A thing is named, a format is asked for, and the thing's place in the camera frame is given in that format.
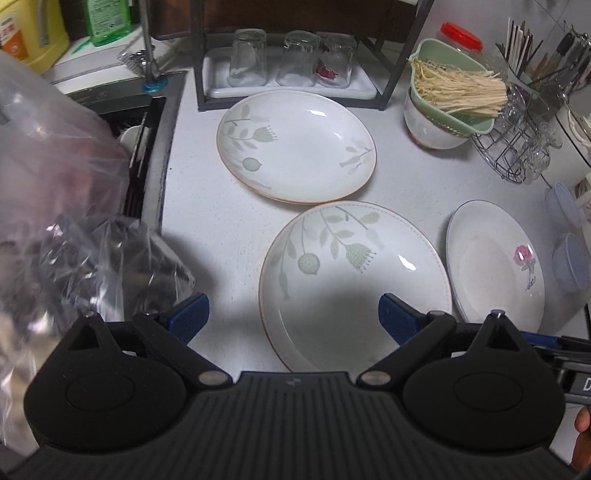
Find white pink-flower small plate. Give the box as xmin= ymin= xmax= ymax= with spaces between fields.
xmin=446 ymin=200 xmax=545 ymax=333

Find floral deep plate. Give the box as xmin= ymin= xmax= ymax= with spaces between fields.
xmin=216 ymin=90 xmax=377 ymax=205
xmin=259 ymin=201 xmax=453 ymax=376

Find green colander basket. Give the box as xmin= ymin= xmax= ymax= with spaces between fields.
xmin=408 ymin=38 xmax=508 ymax=137

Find lower clear plastic container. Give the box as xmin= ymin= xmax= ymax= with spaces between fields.
xmin=552 ymin=233 xmax=590 ymax=293

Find clear drinking glass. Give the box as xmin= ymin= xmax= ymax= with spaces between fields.
xmin=276 ymin=30 xmax=321 ymax=87
xmin=228 ymin=28 xmax=267 ymax=87

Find person's right hand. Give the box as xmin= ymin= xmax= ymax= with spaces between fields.
xmin=571 ymin=406 xmax=591 ymax=471

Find left clear drinking glass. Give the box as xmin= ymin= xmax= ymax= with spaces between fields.
xmin=228 ymin=28 xmax=267 ymax=87

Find dried noodle bundle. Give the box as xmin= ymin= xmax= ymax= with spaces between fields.
xmin=411 ymin=59 xmax=508 ymax=117

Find wire glass holder rack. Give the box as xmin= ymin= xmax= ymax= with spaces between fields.
xmin=473 ymin=83 xmax=563 ymax=184

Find white bowl under colander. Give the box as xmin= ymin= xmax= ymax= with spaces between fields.
xmin=404 ymin=91 xmax=468 ymax=150

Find red-lid plastic jar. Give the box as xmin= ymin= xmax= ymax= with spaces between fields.
xmin=436 ymin=22 xmax=508 ymax=80

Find middle clear drinking glass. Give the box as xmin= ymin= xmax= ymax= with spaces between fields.
xmin=276 ymin=30 xmax=321 ymax=87

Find white drip tray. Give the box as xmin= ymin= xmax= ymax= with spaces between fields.
xmin=203 ymin=45 xmax=379 ymax=99

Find green dish soap bottle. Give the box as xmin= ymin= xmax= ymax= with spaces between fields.
xmin=84 ymin=0 xmax=131 ymax=47

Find chopstick utensil holder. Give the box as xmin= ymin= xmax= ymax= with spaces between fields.
xmin=490 ymin=21 xmax=590 ymax=115

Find chrome faucet blue base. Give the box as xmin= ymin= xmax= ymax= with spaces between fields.
xmin=117 ymin=0 xmax=168 ymax=93

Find black sink drain rack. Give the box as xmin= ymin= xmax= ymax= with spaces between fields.
xmin=92 ymin=94 xmax=166 ymax=219

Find clear plastic container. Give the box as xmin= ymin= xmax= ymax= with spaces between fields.
xmin=545 ymin=182 xmax=582 ymax=231
xmin=552 ymin=233 xmax=590 ymax=293

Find right red-print drinking glass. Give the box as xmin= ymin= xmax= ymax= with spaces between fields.
xmin=317 ymin=33 xmax=358 ymax=88

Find yellow detergent bottle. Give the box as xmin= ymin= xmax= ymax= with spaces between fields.
xmin=1 ymin=0 xmax=70 ymax=74

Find clear plastic bag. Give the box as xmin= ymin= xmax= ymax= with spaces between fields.
xmin=1 ymin=55 xmax=195 ymax=455

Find black metal rack frame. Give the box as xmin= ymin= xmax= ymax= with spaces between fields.
xmin=190 ymin=1 xmax=433 ymax=111

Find upper clear plastic container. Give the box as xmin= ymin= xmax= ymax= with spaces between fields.
xmin=545 ymin=182 xmax=582 ymax=231

